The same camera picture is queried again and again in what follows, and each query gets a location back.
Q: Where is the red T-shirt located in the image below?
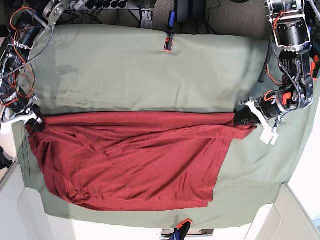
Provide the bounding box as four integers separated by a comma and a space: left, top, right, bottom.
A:
27, 111, 255, 212

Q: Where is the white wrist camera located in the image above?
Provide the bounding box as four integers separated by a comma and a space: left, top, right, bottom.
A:
0, 120, 12, 135
259, 129, 279, 146

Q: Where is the orange right table clamp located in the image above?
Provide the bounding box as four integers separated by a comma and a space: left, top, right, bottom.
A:
310, 55, 320, 80

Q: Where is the orange black clamp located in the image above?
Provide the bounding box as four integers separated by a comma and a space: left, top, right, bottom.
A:
164, 10, 176, 52
170, 218, 193, 240

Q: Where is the orange black rear clamp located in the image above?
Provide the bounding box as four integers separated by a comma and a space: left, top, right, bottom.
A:
164, 10, 176, 52

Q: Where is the green table cloth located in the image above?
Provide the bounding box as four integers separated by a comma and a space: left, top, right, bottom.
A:
13, 24, 320, 229

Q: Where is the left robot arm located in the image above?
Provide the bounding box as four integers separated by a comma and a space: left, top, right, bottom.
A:
234, 0, 314, 132

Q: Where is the orange black front clamp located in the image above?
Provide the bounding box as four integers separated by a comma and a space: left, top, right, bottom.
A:
170, 218, 193, 240

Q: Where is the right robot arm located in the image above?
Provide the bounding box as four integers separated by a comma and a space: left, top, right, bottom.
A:
0, 0, 70, 135

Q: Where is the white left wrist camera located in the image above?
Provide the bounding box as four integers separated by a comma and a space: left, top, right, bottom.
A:
259, 129, 279, 146

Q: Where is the white power strip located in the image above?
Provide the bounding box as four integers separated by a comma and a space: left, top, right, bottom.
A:
66, 0, 130, 12

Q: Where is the black power adapter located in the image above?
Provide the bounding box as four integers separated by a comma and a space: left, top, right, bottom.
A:
174, 0, 207, 23

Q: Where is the aluminium frame post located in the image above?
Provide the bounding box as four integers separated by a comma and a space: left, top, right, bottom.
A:
140, 0, 157, 30

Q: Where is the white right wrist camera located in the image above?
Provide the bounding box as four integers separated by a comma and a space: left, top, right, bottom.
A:
0, 120, 12, 135

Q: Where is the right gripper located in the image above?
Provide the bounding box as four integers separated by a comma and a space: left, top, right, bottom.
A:
4, 104, 46, 132

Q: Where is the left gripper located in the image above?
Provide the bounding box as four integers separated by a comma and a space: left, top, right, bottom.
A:
234, 97, 272, 134

